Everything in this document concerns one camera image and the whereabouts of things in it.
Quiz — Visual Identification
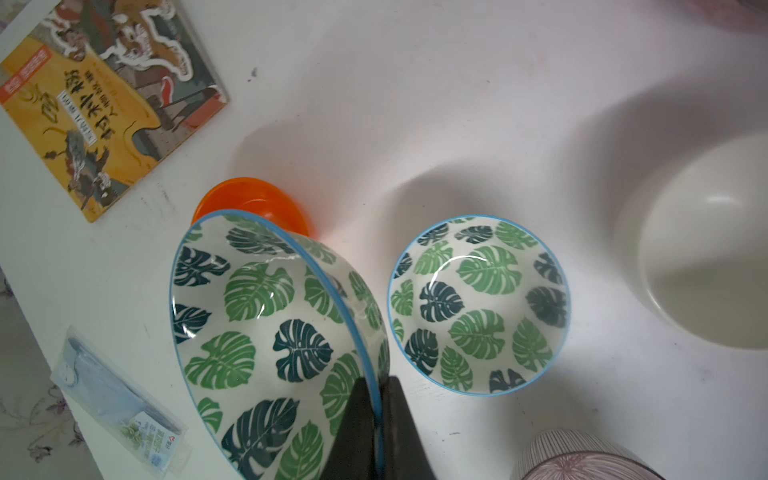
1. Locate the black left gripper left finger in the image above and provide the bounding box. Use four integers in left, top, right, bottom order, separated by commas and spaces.
320, 378, 378, 480

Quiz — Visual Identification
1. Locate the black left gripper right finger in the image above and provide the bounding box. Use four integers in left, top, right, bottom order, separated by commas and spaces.
382, 376, 436, 480

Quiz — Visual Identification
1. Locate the green leaf bowl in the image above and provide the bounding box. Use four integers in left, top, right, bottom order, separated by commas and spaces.
170, 210, 390, 479

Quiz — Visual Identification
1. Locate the pink striped bowl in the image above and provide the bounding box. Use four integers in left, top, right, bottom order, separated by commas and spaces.
510, 428, 663, 480

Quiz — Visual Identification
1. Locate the green leaf bowl resting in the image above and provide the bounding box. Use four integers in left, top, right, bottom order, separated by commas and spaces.
387, 215, 571, 397

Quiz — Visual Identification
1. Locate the orange plastic bowl far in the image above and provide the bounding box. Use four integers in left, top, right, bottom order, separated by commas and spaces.
191, 177, 313, 237

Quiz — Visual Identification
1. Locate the white ceramic bowl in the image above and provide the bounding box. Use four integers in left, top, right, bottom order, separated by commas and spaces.
613, 132, 767, 351

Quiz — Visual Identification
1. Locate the yellow illustrated children's book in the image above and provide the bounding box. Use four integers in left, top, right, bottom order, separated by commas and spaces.
1, 1, 227, 222

